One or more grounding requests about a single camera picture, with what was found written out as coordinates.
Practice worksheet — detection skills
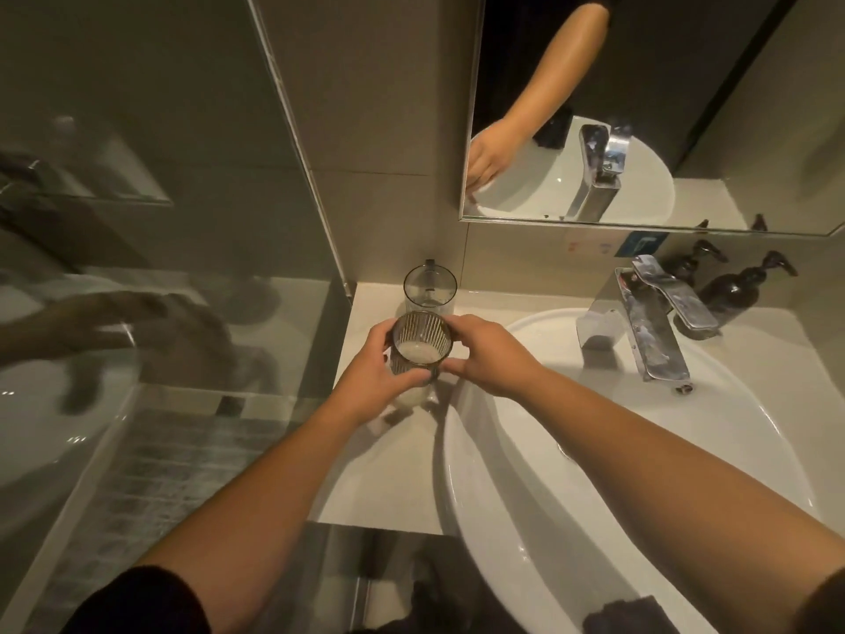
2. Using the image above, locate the person's right hand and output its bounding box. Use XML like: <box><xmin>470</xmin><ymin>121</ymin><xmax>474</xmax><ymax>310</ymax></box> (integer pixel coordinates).
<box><xmin>440</xmin><ymin>314</ymin><xmax>544</xmax><ymax>401</ymax></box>

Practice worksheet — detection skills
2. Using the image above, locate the person's left hand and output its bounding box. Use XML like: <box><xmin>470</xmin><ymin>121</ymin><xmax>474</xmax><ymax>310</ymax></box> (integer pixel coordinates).
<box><xmin>328</xmin><ymin>318</ymin><xmax>434</xmax><ymax>430</ymax></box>

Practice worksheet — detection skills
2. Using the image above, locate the ribbed glass cup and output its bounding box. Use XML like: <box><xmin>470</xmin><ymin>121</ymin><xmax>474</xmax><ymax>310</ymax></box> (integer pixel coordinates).
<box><xmin>389</xmin><ymin>310</ymin><xmax>454</xmax><ymax>391</ymax></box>

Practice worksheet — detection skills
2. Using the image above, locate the person's left forearm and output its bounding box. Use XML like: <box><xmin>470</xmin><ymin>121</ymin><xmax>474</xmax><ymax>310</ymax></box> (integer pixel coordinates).
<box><xmin>135</xmin><ymin>389</ymin><xmax>411</xmax><ymax>634</ymax></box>

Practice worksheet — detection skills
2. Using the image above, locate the person's right forearm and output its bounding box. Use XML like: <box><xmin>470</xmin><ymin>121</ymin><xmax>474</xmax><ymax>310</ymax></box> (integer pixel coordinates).
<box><xmin>508</xmin><ymin>365</ymin><xmax>845</xmax><ymax>634</ymax></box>

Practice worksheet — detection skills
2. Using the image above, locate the clear smooth glass cup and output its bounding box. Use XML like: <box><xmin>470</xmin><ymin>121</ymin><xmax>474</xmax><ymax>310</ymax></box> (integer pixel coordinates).
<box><xmin>403</xmin><ymin>259</ymin><xmax>458</xmax><ymax>319</ymax></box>

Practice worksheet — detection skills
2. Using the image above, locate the chrome faucet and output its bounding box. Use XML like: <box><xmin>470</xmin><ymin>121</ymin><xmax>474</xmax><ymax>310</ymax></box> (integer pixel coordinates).
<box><xmin>576</xmin><ymin>254</ymin><xmax>721</xmax><ymax>384</ymax></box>

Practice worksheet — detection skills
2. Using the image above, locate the dark pump soap bottle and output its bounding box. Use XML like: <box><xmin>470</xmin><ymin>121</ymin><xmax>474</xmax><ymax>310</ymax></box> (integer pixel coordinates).
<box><xmin>694</xmin><ymin>250</ymin><xmax>799</xmax><ymax>329</ymax></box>
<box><xmin>662</xmin><ymin>239</ymin><xmax>729</xmax><ymax>286</ymax></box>

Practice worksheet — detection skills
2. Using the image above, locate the white ceramic sink basin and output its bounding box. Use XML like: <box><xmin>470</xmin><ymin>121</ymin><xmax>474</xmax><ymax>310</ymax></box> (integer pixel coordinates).
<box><xmin>432</xmin><ymin>306</ymin><xmax>845</xmax><ymax>634</ymax></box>

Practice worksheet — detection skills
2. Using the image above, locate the black cloth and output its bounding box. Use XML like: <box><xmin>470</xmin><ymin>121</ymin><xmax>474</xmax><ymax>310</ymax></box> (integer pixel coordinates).
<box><xmin>583</xmin><ymin>594</ymin><xmax>682</xmax><ymax>634</ymax></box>

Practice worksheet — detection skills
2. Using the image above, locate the glass shower partition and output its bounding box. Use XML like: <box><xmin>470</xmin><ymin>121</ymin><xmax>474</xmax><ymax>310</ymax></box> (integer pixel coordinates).
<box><xmin>0</xmin><ymin>0</ymin><xmax>357</xmax><ymax>634</ymax></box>

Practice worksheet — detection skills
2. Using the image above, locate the person's black left sleeve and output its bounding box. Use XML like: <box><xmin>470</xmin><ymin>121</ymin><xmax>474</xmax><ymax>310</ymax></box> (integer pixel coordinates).
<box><xmin>61</xmin><ymin>565</ymin><xmax>213</xmax><ymax>634</ymax></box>

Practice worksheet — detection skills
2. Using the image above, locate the person's black sleeve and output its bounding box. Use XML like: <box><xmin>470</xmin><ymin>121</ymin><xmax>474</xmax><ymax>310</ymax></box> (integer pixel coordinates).
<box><xmin>791</xmin><ymin>566</ymin><xmax>845</xmax><ymax>634</ymax></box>
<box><xmin>61</xmin><ymin>565</ymin><xmax>213</xmax><ymax>634</ymax></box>

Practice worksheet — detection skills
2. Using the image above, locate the person's black right sleeve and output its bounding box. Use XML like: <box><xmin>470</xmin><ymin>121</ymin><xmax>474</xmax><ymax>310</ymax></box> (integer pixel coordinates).
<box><xmin>791</xmin><ymin>566</ymin><xmax>845</xmax><ymax>634</ymax></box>

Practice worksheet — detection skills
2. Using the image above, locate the blue wall sticker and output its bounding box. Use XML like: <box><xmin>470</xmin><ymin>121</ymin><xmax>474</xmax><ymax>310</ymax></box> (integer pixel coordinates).
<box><xmin>623</xmin><ymin>231</ymin><xmax>670</xmax><ymax>258</ymax></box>

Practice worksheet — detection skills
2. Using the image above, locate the wall mirror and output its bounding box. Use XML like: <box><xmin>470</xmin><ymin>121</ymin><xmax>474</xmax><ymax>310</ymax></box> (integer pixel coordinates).
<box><xmin>459</xmin><ymin>0</ymin><xmax>845</xmax><ymax>237</ymax></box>

